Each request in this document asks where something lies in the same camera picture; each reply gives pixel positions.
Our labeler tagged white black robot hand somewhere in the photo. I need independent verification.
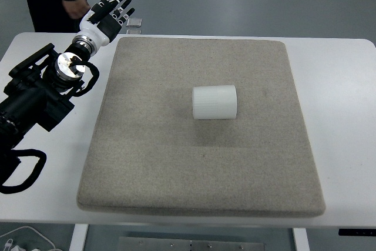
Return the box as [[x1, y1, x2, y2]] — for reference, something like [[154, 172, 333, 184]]
[[76, 0, 136, 48]]

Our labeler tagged white ribbed cup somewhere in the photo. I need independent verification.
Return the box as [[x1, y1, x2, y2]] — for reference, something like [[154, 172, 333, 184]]
[[192, 85, 238, 121]]

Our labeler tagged person's hand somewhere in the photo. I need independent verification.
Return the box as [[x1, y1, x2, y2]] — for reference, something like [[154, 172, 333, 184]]
[[62, 0, 91, 20]]

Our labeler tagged beige fabric mat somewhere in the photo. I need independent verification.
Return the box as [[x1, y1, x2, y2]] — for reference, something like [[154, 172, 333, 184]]
[[76, 36, 326, 219]]

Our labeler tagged white table leg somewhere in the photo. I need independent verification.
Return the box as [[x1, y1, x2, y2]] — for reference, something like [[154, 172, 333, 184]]
[[69, 223, 89, 251], [293, 227, 311, 251]]

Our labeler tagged grey metal plate with screws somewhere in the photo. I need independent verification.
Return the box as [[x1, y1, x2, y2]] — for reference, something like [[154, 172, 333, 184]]
[[118, 236, 265, 251]]

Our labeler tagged black table control box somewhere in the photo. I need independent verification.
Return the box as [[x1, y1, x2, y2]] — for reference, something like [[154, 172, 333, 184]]
[[338, 228, 376, 237]]

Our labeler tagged white cable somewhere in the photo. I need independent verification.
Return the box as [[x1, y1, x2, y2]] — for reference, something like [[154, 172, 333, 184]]
[[0, 226, 56, 251]]

